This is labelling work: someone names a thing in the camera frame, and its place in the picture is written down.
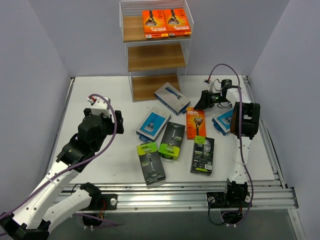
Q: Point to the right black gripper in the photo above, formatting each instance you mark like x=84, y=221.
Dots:
x=208, y=99

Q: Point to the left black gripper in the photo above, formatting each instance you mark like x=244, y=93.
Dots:
x=118, y=121

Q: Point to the narrow orange Fusion5 razor box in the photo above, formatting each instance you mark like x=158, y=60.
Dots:
x=195, y=123

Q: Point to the blue Harry's box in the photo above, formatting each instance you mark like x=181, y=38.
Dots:
x=222, y=122
x=153, y=124

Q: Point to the grey blue razor box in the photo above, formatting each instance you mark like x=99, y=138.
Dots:
x=172, y=98

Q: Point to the large orange Fusion5 razor box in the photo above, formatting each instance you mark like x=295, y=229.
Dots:
x=154, y=24

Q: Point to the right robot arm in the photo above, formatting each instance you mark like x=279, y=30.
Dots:
x=244, y=125

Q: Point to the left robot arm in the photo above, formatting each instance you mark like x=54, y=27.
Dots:
x=38, y=216

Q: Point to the orange razor box on shelf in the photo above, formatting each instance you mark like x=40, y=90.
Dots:
x=177, y=22

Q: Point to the black box with face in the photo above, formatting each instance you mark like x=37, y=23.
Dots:
x=202, y=155

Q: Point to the black green razor box middle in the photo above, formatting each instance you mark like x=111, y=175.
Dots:
x=171, y=142

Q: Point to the black green razor box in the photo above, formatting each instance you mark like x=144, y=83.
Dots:
x=171, y=142
x=151, y=163

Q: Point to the black green razor box front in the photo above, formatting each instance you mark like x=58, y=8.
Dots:
x=151, y=163

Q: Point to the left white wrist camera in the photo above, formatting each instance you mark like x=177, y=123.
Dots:
x=99, y=106

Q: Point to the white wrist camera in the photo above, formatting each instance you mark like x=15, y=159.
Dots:
x=210, y=84
x=99, y=106

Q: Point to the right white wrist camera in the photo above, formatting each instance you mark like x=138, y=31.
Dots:
x=210, y=84

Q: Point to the white wire wooden shelf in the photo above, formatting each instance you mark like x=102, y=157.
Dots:
x=152, y=62

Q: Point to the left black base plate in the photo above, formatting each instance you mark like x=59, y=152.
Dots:
x=109, y=202

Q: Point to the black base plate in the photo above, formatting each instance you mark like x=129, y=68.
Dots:
x=109, y=202
x=220, y=200

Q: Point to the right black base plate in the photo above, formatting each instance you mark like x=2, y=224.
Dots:
x=220, y=200

